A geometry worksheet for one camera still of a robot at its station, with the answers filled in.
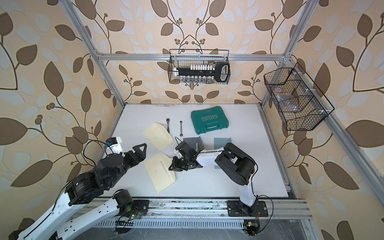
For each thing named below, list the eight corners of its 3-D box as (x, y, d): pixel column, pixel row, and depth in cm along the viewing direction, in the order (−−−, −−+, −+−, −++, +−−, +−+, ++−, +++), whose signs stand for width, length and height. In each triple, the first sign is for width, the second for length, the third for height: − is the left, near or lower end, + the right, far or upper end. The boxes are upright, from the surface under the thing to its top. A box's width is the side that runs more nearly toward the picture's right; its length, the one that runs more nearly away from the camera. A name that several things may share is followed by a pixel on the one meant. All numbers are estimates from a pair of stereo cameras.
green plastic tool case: (196, 135, 104) (195, 131, 100) (189, 115, 116) (189, 111, 112) (229, 127, 108) (230, 123, 104) (219, 109, 120) (220, 105, 116)
